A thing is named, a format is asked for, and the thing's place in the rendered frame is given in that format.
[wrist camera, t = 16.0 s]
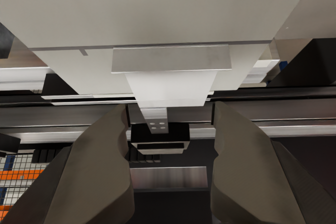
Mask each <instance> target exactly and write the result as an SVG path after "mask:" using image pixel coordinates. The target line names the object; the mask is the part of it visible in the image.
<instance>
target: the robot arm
mask: <svg viewBox="0 0 336 224"><path fill-rule="evenodd" d="M211 125H213V127H214V128H215V129H216V131H215V141H214V149H215V150H216V151H217V153H218V157H216V158H215V160H214V162H213V172H212V182H211V198H210V209H211V212H212V213H213V215H214V216H215V217H216V218H217V219H219V220H220V221H221V222H222V223H219V224H336V199H335V198H334V197H333V196H332V195H331V194H330V193H329V192H328V191H327V190H326V189H325V188H324V187H323V186H322V185H321V184H320V183H319V182H318V180H317V179H316V178H315V177H314V176H313V175H312V174H311V173H310V172H309V171H308V170H307V169H306V168H305V167H304V166H303V165H302V164H301V163H300V162H299V161H298V160H297V159H296V158H295V157H294V156H293V155H292V154H291V153H290V152H289V151H288V150H287V149H286V148H285V147H284V146H283V145H282V144H281V142H280V141H272V140H271V139H270V137H269V136H268V135H267V134H266V133H265V132H264V131H263V130H261V129H260V128H259V127H258V126H257V125H256V124H254V123H253V122H252V121H250V120H249V119H248V118H246V117H245V116H243V115H242V114H240V113H239V112H237V111H236V110H234V109H233V108H231V107H230V106H228V105H226V104H225V103H223V102H222V101H215V102H212V111H211ZM130 127H131V121H130V111H129V105H128V104H119V105H117V106H116V107H115V108H113V109H112V110H110V111H109V112H108V113H106V114H105V115H104V116H102V117H101V118H100V119H98V120H97V121H96V122H94V123H93V124H92V125H91V126H89V127H88V128H87V129H86V130H85V131H84V132H83V133H82V134H81V135H80V136H79V137H78V138H77V139H76V140H75V141H74V143H73V144H72V145H71V146H67V147H63V149H62V150H61V151H60V152H59V153H58V154H57V155H56V157H55V158H54V159H53V160H52V161H51V162H50V163H49V165H48V166H47V167H46V168H45V169H44V170H43V171H42V173H41V174H40V175H39V176H38V177H37V178H36V179H35V180H34V182H33V183H32V184H31V185H30V186H29V187H28V188H27V190H26V191H25V192H24V193H23V194H22V195H21V196H20V198H19V199H18V200H17V201H16V202H15V204H14V205H13V206H12V207H11V209H10V210H9V211H8V212H7V214H6V215H5V216H4V218H3V219H2V221H1V222H0V224H125V223H126V222H127V221H128V220H129V219H130V218H131V217H132V216H133V214H134V212H135V202H134V190H133V184H132V178H131V172H130V166H129V162H128V161H127V160H126V159H125V158H124V157H125V155H126V154H127V152H128V150H129V147H128V141H127V135H126V132H127V130H128V129H129V128H130Z"/></svg>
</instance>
